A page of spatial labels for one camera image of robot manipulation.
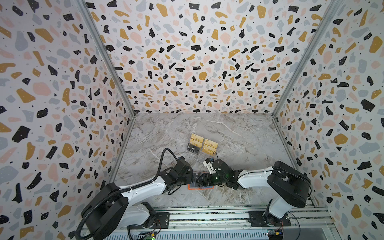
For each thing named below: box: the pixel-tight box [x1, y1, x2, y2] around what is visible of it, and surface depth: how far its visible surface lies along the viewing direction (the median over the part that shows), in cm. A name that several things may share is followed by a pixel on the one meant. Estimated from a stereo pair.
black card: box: [186, 143, 201, 155], surface depth 97 cm
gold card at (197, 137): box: [190, 133, 204, 143], surface depth 97 cm
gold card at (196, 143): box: [189, 138, 203, 148], surface depth 97 cm
